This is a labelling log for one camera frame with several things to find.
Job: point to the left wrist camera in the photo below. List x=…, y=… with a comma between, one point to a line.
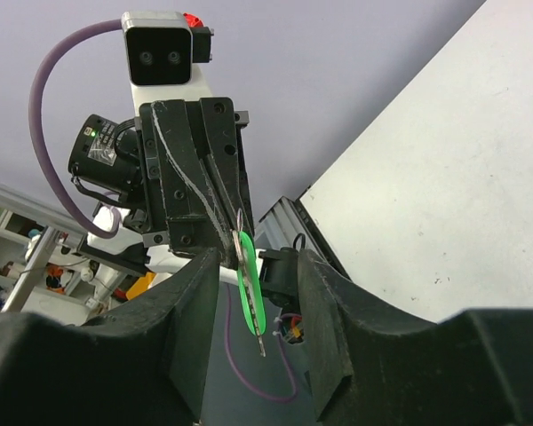
x=162, y=47

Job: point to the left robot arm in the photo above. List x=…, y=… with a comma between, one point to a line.
x=168, y=184

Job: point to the silver key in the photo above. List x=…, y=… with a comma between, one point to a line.
x=248, y=293

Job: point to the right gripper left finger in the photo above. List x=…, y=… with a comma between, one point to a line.
x=143, y=363

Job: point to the green key tag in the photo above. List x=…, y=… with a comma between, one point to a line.
x=251, y=284

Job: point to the metal keyring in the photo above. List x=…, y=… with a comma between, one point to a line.
x=239, y=221

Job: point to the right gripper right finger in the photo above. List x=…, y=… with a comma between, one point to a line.
x=371, y=363

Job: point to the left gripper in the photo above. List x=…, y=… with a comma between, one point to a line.
x=160, y=177

